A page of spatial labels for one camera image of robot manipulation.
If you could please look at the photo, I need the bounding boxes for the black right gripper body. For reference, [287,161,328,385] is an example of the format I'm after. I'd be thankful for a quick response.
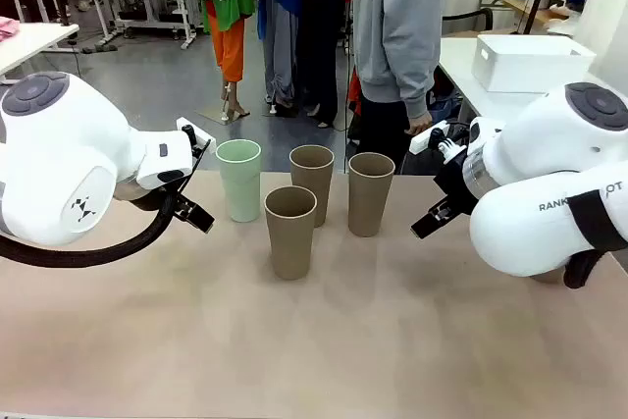
[434,151,480,217]

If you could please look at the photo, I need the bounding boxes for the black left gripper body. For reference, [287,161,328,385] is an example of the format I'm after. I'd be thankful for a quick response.
[165,189,198,220]

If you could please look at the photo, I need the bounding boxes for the light green plastic cup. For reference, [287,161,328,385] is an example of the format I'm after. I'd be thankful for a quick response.
[215,139,263,223]

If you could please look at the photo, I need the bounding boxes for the white plastic basket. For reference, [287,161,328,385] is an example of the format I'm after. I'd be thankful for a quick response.
[472,33,598,94]

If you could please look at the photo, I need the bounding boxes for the person left forearm grey sleeve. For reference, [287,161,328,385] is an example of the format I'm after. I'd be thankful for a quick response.
[385,38,434,119]

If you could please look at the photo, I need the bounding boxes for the person left hand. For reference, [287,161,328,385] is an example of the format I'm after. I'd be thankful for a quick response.
[406,112,434,136]

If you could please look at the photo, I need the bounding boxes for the blue bag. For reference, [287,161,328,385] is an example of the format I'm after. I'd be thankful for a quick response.
[429,93,462,122]

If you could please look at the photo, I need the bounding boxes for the black chair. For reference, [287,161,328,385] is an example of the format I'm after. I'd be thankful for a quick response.
[441,7,495,40]

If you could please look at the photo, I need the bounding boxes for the red black clothed mannequin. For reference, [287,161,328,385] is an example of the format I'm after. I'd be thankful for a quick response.
[298,0,357,130]

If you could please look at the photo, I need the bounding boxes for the light wooden desk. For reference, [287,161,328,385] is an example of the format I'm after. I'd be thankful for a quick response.
[500,0,575,37]

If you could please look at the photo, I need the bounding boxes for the blue grey clothed mannequin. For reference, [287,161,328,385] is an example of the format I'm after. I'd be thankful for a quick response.
[252,0,308,119]

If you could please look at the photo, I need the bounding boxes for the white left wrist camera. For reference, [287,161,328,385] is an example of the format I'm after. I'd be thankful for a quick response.
[175,117,216,146]

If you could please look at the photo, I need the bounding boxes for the black arm strap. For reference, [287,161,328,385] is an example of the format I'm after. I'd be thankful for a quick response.
[563,187,628,290]

